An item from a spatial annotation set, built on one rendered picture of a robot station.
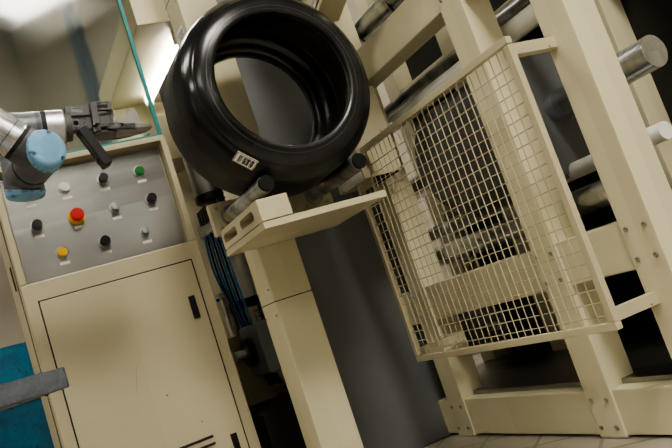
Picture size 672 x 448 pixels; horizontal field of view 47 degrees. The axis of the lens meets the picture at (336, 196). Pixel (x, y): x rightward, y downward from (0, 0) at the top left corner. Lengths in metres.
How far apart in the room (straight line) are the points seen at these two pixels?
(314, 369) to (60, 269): 0.84
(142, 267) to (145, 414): 0.44
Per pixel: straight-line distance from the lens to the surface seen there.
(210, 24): 2.10
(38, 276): 2.50
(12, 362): 4.79
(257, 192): 2.00
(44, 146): 1.82
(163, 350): 2.46
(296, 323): 2.33
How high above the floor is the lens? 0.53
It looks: 8 degrees up
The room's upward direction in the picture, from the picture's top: 19 degrees counter-clockwise
